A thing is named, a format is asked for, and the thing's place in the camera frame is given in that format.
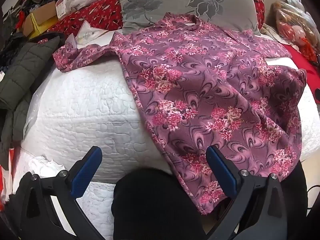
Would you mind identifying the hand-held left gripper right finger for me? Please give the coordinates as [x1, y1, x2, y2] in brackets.
[205, 145, 288, 240]

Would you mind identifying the white quilted mattress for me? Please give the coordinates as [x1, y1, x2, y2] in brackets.
[14, 27, 320, 240]

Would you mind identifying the grey floral pillow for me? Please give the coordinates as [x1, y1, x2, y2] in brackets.
[116, 0, 262, 35]

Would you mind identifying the dark green puffer jacket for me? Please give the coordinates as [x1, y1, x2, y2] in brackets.
[0, 34, 62, 170]

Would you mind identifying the white plastic bag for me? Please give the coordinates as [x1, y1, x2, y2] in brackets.
[65, 0, 99, 11]

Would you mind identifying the crumpled white cloth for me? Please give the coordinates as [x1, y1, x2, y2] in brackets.
[29, 155, 66, 176]

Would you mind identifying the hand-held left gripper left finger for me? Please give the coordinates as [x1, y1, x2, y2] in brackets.
[19, 146, 107, 240]

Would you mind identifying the brown cardboard box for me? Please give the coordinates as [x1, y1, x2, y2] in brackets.
[24, 0, 59, 34]

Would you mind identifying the plain red cloth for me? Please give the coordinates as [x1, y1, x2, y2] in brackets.
[282, 44, 320, 98]

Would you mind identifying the pink floral shirt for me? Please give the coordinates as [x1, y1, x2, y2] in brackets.
[52, 14, 308, 215]

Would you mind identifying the plush toy in plastic bag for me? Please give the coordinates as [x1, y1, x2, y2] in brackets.
[271, 0, 320, 65]

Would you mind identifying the yellow box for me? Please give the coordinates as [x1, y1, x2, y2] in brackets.
[27, 14, 59, 40]

